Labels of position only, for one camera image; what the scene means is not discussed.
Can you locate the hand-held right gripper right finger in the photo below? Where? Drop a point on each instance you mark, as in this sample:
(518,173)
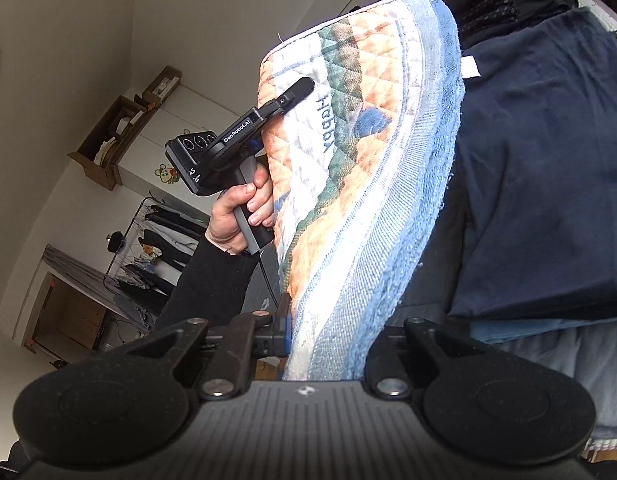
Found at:
(383,360)

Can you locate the small cardboard box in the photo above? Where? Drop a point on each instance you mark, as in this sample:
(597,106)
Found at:
(161,85)

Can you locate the wooden door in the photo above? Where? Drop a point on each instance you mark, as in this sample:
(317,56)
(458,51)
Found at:
(63,315)

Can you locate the black clothes rack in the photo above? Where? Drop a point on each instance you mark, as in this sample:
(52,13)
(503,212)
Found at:
(143,205)

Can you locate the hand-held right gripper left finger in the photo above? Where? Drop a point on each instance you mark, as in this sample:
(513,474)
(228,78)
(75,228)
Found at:
(287,330)

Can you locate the person's left hand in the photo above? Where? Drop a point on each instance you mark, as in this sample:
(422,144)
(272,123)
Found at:
(223,225)

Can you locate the black trousers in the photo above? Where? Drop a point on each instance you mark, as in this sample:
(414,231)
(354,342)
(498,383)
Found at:
(161,240)

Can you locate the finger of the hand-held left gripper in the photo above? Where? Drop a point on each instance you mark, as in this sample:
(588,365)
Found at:
(298,89)

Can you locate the person's left forearm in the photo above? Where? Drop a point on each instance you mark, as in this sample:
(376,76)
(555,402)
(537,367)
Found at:
(203,285)

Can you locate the dark grey trousers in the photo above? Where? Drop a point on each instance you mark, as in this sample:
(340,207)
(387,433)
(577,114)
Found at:
(178,220)

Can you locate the grey curtain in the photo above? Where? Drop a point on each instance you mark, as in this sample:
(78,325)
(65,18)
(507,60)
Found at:
(71,265)

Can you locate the white wardrobe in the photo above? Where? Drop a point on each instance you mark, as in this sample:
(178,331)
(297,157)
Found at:
(198,110)

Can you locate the cartoon sticker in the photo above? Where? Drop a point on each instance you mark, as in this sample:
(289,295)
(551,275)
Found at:
(167,175)

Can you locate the white hoodie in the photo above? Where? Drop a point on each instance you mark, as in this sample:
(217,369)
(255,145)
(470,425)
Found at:
(178,246)

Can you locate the navy folded garment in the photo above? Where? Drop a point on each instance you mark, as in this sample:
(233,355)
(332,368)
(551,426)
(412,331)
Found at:
(538,160)

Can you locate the black hat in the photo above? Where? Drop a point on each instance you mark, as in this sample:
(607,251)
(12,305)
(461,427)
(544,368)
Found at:
(115,241)

